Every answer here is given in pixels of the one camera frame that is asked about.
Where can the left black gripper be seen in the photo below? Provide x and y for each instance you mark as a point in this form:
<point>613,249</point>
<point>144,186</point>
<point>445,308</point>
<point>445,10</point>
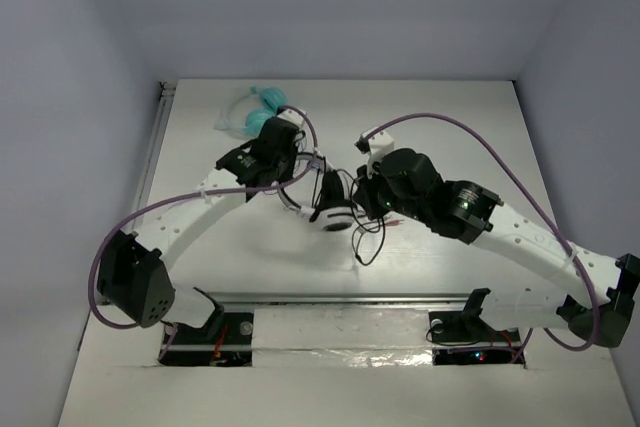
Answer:
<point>272,160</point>

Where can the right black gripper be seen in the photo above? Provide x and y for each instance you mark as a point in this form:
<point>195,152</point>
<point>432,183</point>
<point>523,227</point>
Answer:
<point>365,193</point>

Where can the white black headphones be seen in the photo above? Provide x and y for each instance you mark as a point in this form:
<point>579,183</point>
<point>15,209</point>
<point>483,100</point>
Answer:
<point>333,210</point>

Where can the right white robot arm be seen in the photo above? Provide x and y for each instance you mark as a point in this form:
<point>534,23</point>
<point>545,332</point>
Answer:
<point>596,301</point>

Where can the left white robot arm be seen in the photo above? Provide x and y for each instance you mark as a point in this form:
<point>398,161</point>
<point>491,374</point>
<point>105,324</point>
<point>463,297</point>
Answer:
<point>131,270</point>

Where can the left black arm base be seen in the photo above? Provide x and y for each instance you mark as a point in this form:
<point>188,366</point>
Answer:
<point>225,340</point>

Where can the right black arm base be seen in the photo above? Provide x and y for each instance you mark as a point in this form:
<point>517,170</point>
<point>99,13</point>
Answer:
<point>462,338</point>

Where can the teal cat ear headphones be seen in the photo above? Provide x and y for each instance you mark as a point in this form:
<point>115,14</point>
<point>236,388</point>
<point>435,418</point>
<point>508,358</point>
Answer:
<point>246,115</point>

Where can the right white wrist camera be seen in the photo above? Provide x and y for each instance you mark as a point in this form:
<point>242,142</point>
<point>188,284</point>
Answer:
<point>375,146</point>

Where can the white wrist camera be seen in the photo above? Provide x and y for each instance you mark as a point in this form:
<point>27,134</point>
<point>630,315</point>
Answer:
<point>375,146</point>
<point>292,116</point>

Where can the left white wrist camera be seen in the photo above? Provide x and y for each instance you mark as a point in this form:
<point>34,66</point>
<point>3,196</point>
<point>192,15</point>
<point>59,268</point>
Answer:
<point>292,116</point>

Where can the aluminium frame rail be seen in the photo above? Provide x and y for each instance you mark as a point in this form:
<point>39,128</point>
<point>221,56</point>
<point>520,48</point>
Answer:
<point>165,102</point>

